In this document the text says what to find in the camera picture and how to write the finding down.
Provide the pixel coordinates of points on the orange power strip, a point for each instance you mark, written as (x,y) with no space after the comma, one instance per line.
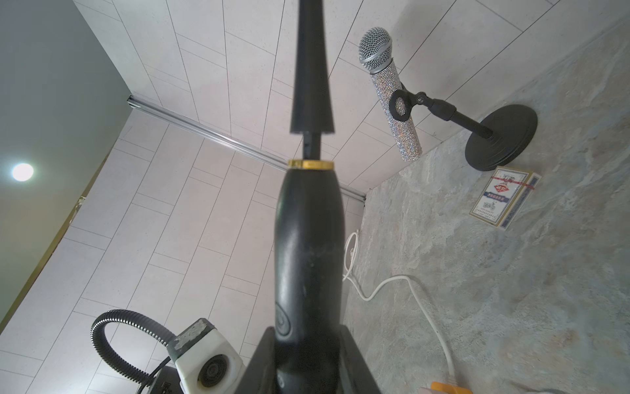
(449,388)

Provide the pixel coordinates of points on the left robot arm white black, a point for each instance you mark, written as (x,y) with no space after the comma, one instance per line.
(125,340)

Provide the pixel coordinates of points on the black electric toothbrush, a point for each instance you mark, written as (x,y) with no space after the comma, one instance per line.
(309,230)

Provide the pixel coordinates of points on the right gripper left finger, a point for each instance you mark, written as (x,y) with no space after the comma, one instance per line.
(260,374)

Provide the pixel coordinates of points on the black microphone stand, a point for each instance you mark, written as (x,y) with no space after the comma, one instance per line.
(495,141)

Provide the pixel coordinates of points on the glitter microphone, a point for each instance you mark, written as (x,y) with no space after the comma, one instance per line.
(375,55)

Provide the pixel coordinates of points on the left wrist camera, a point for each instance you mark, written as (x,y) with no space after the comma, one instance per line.
(205,361)

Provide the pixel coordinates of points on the small pink patterned box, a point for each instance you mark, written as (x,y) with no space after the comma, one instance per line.
(504,195)

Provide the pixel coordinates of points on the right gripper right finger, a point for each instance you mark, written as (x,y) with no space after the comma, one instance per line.
(355,376)

